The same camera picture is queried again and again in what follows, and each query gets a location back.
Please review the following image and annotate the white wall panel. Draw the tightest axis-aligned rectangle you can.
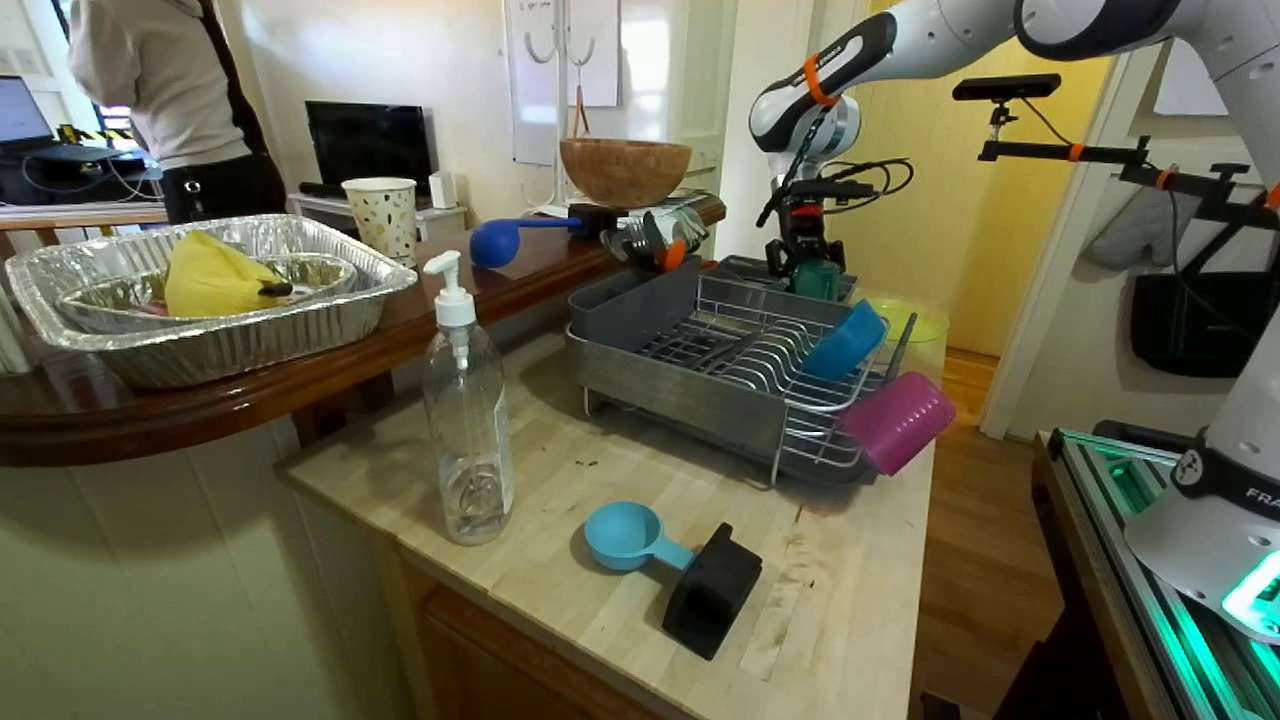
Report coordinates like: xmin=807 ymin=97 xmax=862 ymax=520
xmin=1153 ymin=35 xmax=1266 ymax=123

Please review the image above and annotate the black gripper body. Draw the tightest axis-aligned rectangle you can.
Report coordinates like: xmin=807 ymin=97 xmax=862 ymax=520
xmin=766 ymin=197 xmax=851 ymax=271

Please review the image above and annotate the person in light sweater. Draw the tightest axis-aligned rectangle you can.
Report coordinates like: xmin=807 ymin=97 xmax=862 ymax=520
xmin=63 ymin=0 xmax=293 ymax=225

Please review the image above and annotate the light blue measuring scoop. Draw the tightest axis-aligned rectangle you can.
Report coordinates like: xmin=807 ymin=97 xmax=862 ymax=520
xmin=581 ymin=497 xmax=700 ymax=576

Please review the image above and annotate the large aluminium foil tray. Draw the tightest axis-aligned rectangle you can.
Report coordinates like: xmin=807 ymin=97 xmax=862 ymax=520
xmin=4 ymin=207 xmax=423 ymax=393

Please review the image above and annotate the magenta plastic cup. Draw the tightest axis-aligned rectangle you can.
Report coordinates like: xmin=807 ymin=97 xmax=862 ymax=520
xmin=838 ymin=370 xmax=959 ymax=482

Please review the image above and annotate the blue round ladle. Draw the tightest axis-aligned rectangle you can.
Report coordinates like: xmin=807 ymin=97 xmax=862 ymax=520
xmin=470 ymin=213 xmax=591 ymax=271

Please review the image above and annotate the brown wooden bowl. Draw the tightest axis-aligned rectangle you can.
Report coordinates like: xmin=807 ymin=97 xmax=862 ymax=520
xmin=556 ymin=134 xmax=698 ymax=213

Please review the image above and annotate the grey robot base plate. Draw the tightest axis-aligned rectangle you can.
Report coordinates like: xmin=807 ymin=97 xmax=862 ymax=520
xmin=1126 ymin=490 xmax=1280 ymax=648

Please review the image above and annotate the black hanging bag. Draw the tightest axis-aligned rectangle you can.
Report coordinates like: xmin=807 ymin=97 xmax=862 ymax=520
xmin=1130 ymin=270 xmax=1280 ymax=386

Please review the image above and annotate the aluminium frame with green light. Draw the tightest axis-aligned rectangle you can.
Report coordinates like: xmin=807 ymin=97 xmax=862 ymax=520
xmin=1046 ymin=425 xmax=1280 ymax=720

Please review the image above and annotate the dotted paper cup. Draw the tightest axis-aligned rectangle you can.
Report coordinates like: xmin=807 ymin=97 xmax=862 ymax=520
xmin=339 ymin=172 xmax=423 ymax=266

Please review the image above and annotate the yellow cloth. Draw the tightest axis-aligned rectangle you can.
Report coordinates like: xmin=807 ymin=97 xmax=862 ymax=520
xmin=162 ymin=228 xmax=293 ymax=322

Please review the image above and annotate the grey dish drying rack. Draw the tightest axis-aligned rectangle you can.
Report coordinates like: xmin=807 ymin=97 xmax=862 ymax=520
xmin=566 ymin=252 xmax=939 ymax=490

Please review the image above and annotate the yellow-green plastic bowl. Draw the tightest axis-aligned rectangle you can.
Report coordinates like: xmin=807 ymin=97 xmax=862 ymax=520
xmin=865 ymin=293 xmax=957 ymax=370

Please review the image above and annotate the wooden base cabinet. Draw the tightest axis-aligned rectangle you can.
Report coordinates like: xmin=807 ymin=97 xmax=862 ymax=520
xmin=391 ymin=558 xmax=704 ymax=720

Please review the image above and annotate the clear pump dispenser bottle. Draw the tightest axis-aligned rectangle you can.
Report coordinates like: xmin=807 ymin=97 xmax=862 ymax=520
xmin=422 ymin=243 xmax=519 ymax=548

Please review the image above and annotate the black block holder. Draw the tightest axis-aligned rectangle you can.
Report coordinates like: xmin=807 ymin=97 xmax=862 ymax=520
xmin=660 ymin=520 xmax=769 ymax=661

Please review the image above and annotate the dark wooden bar ledge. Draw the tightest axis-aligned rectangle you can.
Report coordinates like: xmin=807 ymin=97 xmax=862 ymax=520
xmin=0 ymin=197 xmax=631 ymax=468

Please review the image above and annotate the translucent green plastic cup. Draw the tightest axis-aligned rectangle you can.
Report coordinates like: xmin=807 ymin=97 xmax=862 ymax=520
xmin=790 ymin=255 xmax=851 ymax=305

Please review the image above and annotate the black bar camera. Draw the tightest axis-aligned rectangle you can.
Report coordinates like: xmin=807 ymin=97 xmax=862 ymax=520
xmin=949 ymin=70 xmax=1069 ymax=105

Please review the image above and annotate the pile of kitchen utensils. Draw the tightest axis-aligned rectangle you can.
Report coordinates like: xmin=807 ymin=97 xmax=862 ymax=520
xmin=596 ymin=188 xmax=734 ymax=282

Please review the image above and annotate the black monitor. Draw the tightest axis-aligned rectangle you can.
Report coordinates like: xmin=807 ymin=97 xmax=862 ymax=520
xmin=299 ymin=97 xmax=439 ymax=213

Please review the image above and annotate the grey oven mitt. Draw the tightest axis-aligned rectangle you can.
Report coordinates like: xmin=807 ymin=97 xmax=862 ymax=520
xmin=1080 ymin=184 xmax=1203 ymax=282

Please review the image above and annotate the white sheet with hooks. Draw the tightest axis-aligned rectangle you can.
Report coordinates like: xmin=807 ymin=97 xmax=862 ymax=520
xmin=504 ymin=0 xmax=631 ymax=172

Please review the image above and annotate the blue plastic cup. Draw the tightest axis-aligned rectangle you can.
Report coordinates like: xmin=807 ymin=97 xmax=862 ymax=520
xmin=802 ymin=300 xmax=893 ymax=387

